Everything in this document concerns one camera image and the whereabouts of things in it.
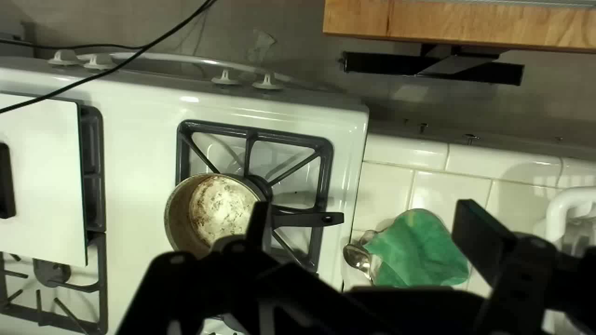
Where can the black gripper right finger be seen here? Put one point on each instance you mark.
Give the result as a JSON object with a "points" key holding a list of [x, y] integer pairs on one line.
{"points": [[527, 279]]}

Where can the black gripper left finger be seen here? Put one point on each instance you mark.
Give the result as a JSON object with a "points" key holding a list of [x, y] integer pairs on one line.
{"points": [[204, 290]]}

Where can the black cast iron stove grate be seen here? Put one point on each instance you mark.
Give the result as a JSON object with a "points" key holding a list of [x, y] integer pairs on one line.
{"points": [[93, 160], [93, 298], [318, 160]]}

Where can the green cloth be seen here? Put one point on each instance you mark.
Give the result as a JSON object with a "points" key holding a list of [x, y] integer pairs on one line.
{"points": [[415, 248]]}

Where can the metal spoon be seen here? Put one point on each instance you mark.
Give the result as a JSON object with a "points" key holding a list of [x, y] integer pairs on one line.
{"points": [[355, 255]]}

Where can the white gas stove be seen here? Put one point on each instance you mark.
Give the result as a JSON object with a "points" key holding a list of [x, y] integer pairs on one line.
{"points": [[141, 141]]}

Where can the white stove knob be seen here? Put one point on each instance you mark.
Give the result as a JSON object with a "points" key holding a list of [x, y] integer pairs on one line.
{"points": [[223, 78], [61, 60], [266, 82], [93, 61]]}

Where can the wooden table top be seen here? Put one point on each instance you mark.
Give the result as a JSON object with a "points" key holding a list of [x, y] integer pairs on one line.
{"points": [[458, 20]]}

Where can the black metal table bracket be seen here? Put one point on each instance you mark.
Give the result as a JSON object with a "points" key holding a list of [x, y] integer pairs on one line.
{"points": [[433, 67]]}

